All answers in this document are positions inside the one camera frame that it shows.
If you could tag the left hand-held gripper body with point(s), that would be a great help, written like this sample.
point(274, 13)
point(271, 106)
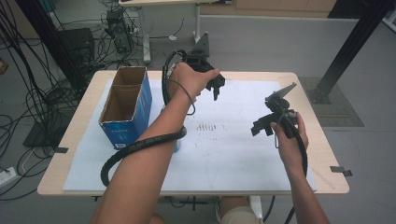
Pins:
point(199, 60)

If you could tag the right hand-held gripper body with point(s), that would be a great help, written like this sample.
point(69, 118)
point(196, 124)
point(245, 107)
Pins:
point(280, 107)

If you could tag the blue cardboard box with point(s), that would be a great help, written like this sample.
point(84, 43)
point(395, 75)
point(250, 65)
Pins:
point(137, 105)

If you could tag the person's left hand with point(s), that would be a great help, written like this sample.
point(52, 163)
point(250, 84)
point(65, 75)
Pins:
point(186, 79)

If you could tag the person's right hand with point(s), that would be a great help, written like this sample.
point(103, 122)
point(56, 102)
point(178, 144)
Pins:
point(291, 152)

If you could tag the white sheet mat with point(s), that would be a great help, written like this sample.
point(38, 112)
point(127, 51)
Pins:
point(230, 155)

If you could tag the light wooden table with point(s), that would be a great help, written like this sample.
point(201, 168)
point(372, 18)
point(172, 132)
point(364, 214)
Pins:
point(317, 146)

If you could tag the white background desk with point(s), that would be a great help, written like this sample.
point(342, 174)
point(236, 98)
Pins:
point(146, 43)

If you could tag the dark grey floor mat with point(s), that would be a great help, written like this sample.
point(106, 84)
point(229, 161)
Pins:
point(339, 109)

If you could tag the white table leg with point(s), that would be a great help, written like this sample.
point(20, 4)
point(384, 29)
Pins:
point(256, 207)

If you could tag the black tape strip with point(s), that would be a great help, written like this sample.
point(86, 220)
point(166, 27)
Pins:
point(61, 150)
point(341, 170)

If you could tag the grey computer tower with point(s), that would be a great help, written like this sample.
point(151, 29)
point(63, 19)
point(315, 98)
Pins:
point(120, 31)

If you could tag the person's leg in beige shorts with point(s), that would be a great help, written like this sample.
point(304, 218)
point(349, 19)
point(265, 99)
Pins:
point(238, 213)

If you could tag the black equipment case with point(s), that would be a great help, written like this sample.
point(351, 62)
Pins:
point(77, 43)

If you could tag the person's bare knee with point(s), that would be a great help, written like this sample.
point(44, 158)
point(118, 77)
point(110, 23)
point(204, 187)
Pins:
point(157, 219)

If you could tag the white power strip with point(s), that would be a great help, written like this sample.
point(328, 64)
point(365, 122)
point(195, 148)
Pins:
point(6, 176)

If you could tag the black metal frame post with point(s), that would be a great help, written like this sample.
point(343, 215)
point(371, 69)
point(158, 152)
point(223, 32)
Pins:
point(351, 46)
point(49, 40)

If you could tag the black floor base plate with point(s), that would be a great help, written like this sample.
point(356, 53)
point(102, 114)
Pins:
point(37, 137)

